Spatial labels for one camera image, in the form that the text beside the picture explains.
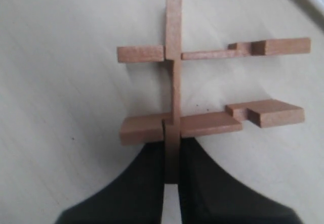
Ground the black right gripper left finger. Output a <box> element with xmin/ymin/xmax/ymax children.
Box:
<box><xmin>56</xmin><ymin>142</ymin><xmax>165</xmax><ymax>223</ymax></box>

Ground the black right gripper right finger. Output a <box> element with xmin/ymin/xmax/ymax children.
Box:
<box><xmin>178</xmin><ymin>139</ymin><xmax>302</xmax><ymax>223</ymax></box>

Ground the notched wooden stick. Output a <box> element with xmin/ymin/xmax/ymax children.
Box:
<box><xmin>116</xmin><ymin>37</ymin><xmax>311</xmax><ymax>63</ymax></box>
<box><xmin>119</xmin><ymin>99</ymin><xmax>305</xmax><ymax>145</ymax></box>
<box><xmin>165</xmin><ymin>0</ymin><xmax>182</xmax><ymax>184</ymax></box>

